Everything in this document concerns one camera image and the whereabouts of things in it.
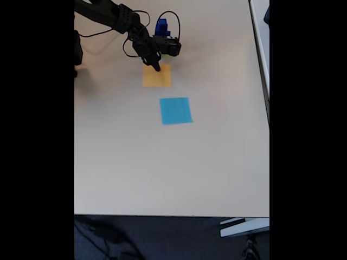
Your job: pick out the large blue cube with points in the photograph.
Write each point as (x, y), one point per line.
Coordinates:
(162, 33)

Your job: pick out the tiny blue cube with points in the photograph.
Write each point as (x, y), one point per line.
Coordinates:
(162, 20)

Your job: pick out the green paper square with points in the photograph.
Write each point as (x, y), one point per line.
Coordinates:
(167, 56)

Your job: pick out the orange paper square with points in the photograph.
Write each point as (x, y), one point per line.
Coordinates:
(162, 80)

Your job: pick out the light blue paper square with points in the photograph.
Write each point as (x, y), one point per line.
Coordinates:
(176, 111)

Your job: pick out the white side desk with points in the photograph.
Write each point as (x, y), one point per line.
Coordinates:
(261, 40)

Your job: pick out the dark blue object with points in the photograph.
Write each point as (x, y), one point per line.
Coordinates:
(267, 15)

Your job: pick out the white table foot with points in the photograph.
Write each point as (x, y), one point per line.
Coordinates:
(244, 227)

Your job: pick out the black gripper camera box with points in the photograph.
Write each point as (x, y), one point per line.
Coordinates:
(168, 46)

